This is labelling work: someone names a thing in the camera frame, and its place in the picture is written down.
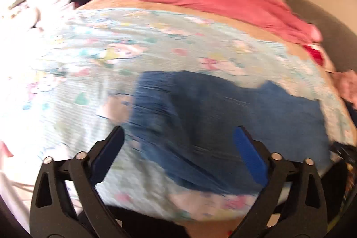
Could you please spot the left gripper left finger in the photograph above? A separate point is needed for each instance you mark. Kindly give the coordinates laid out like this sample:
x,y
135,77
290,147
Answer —
x,y
52,213

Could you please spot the fuzzy pink garment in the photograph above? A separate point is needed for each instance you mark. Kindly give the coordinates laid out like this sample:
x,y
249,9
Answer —
x,y
346,85

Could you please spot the red cloth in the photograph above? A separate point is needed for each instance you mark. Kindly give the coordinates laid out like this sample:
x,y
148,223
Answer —
x,y
315,54

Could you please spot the Hello Kitty blue bedsheet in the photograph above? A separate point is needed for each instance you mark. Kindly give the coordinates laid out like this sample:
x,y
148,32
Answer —
x,y
64,88

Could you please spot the blue denim pants lace hem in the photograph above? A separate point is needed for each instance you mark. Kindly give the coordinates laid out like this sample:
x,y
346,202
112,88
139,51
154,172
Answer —
x,y
185,122

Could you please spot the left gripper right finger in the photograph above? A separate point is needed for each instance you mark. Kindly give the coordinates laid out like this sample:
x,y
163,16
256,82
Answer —
x,y
304,213

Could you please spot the grey quilted headboard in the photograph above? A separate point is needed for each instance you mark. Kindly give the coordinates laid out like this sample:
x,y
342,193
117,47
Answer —
x,y
338,41

